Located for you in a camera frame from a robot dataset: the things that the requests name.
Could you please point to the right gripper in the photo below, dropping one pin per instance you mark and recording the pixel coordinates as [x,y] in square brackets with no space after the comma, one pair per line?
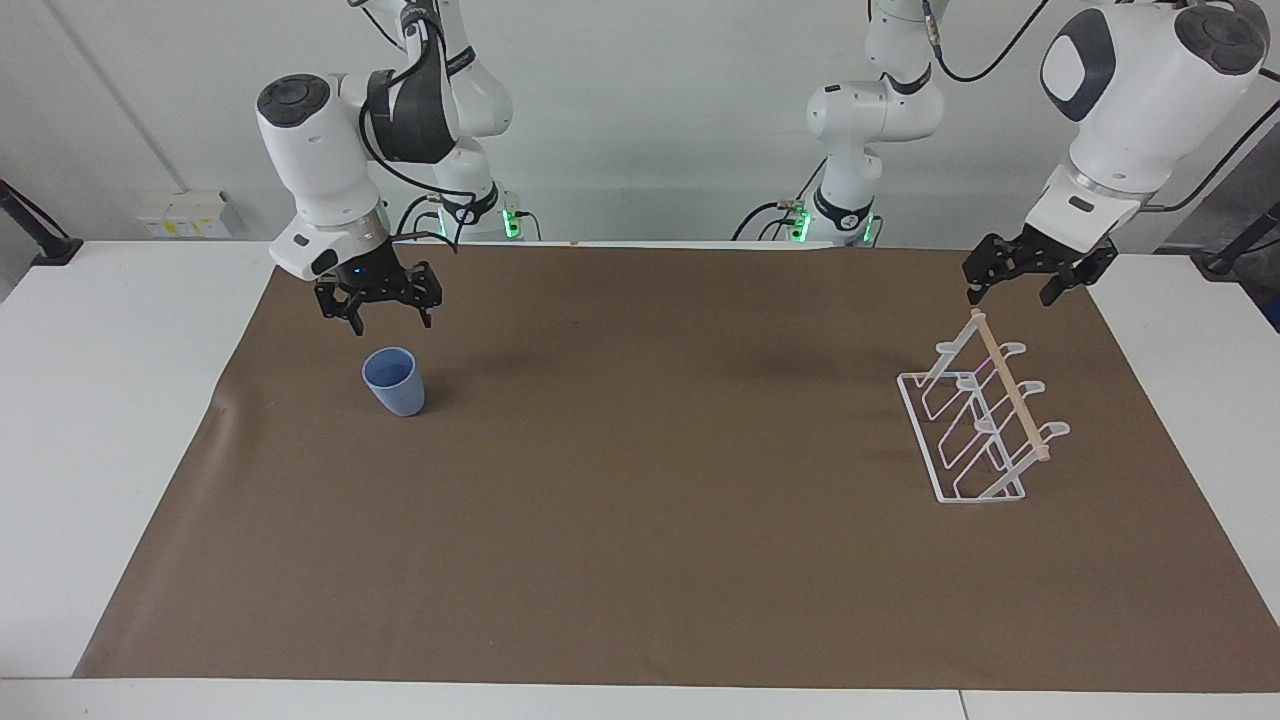
[370,275]

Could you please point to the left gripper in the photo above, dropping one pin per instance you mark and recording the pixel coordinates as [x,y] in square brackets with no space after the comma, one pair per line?
[1048,250]

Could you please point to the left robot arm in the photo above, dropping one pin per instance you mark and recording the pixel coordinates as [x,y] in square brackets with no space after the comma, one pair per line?
[1130,90]

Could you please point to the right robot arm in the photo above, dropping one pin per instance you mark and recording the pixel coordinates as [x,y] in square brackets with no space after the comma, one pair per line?
[320,160]

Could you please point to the blue cup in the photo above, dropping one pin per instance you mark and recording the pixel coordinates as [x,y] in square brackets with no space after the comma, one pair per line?
[395,385]

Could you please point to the black stand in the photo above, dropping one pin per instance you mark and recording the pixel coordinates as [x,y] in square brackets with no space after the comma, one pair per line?
[1240,245]
[40,235]

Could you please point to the white wall socket box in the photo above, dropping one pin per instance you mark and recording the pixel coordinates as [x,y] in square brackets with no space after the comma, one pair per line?
[183,215]

